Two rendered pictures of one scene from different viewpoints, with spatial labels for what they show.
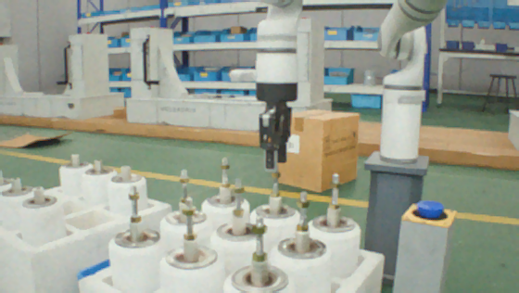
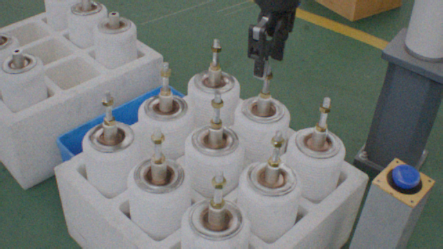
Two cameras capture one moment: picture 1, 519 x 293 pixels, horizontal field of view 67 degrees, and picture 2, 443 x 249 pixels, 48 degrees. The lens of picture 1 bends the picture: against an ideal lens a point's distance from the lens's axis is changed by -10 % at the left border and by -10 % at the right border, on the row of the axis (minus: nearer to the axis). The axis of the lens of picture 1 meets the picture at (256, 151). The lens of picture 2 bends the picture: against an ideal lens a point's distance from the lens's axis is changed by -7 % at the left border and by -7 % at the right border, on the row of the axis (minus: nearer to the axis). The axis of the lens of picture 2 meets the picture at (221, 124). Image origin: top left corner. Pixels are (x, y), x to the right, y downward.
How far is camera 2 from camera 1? 0.28 m
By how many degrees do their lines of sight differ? 27
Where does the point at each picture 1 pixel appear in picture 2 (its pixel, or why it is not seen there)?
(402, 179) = (421, 79)
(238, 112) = not seen: outside the picture
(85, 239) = (66, 102)
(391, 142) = (417, 35)
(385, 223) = (393, 118)
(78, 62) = not seen: outside the picture
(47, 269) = (27, 135)
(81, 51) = not seen: outside the picture
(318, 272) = (280, 209)
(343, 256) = (319, 181)
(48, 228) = (28, 93)
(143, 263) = (114, 167)
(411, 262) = (373, 222)
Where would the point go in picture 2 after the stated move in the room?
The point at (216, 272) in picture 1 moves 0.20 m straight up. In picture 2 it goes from (179, 197) to (180, 81)
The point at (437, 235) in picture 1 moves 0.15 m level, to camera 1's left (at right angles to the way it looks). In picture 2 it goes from (401, 209) to (293, 194)
